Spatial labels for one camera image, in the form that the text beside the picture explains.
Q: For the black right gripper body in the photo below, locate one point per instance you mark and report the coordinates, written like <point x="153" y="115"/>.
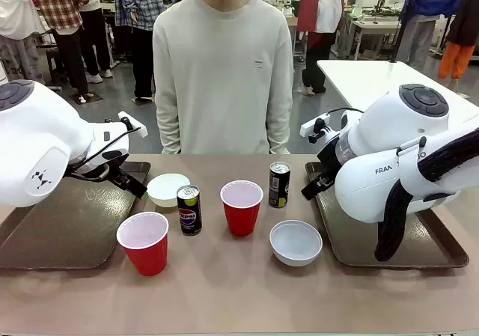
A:
<point x="328" y="160"/>

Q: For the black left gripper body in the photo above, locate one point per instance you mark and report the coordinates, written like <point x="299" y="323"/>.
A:
<point x="112" y="160"/>

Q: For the black can with yellow mark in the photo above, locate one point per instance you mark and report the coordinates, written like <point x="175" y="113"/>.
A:
<point x="278" y="190"/>

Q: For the white bowl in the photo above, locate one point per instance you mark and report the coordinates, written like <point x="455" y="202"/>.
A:
<point x="164" y="194"/>
<point x="295" y="244"/>

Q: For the black Pepsi can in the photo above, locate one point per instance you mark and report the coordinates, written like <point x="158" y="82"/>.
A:
<point x="189" y="212"/>

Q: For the red plastic cup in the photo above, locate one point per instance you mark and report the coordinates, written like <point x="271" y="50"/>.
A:
<point x="241" y="216"/>
<point x="146" y="250"/>

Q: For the person's right forearm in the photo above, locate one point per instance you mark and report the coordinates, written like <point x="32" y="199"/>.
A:
<point x="168" y="126"/>

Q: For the person's left forearm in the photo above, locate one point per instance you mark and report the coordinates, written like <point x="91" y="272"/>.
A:
<point x="278" y="126"/>

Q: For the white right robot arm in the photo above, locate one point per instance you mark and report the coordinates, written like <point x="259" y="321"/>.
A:
<point x="393" y="126"/>

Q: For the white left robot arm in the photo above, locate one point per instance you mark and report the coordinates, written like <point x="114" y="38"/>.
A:
<point x="37" y="145"/>

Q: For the brown plastic tray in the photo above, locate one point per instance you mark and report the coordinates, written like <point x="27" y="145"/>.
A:
<point x="75" y="231"/>
<point x="355" y="246"/>

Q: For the white table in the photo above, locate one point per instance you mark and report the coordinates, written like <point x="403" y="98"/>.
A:
<point x="359" y="78"/>

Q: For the bystander in black trousers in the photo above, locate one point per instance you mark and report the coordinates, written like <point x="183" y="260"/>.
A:
<point x="93" y="33"/>

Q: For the person in cream sweatshirt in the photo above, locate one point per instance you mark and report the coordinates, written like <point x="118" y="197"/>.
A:
<point x="224" y="81"/>

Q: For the grey workbench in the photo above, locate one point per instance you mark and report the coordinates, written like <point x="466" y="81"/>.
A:
<point x="370" y="27"/>

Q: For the bystander in red white vest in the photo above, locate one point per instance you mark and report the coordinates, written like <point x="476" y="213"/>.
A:
<point x="322" y="14"/>

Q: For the bystander in blue plaid shirt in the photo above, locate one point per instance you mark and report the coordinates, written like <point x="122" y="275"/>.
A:
<point x="142" y="6"/>

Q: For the bystander in red plaid shirt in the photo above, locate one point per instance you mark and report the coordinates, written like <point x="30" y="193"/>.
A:
<point x="60" y="6"/>

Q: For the bystander in orange trousers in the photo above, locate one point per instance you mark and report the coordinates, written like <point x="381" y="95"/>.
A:
<point x="454" y="57"/>

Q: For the bystander in white top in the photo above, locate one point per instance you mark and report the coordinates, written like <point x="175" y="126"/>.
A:
<point x="15" y="10"/>

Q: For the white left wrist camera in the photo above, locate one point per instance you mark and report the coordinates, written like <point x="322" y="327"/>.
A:
<point x="131" y="123"/>

